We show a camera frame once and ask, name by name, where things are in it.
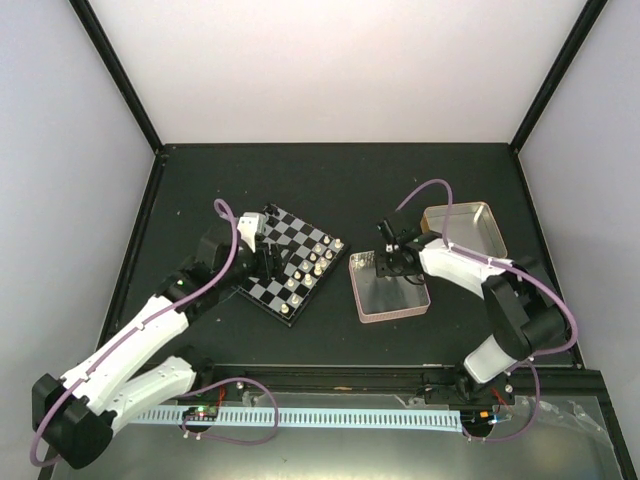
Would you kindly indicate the black frame post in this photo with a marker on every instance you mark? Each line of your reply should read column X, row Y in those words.
column 108, row 55
column 571, row 46

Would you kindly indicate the small circuit board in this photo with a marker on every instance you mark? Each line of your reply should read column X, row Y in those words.
column 200, row 413

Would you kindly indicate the black mounting rail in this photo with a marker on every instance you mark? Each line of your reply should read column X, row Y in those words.
column 345, row 379

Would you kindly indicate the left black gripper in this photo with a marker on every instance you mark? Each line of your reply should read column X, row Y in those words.
column 276, row 266

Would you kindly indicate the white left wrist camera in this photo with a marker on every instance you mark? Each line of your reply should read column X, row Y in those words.
column 252, row 228

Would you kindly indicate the light blue slotted cable duct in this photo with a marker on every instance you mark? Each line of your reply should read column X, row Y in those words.
column 336, row 418

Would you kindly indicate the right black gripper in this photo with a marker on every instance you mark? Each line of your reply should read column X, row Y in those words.
column 382, row 269

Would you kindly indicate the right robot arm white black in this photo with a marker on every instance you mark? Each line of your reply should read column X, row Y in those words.
column 525, row 313

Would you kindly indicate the yellow tin lid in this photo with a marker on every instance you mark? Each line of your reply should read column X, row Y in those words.
column 473, row 226

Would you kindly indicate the black left frame post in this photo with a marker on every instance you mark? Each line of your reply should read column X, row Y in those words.
column 108, row 55

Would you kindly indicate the black right frame post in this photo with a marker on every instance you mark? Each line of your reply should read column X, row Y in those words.
column 571, row 46

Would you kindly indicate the black white chessboard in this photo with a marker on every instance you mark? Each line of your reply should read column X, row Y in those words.
column 300, row 237

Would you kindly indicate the pink tin box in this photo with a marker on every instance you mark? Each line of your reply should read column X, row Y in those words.
column 381, row 299

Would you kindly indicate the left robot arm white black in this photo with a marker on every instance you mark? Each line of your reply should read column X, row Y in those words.
column 76, row 416

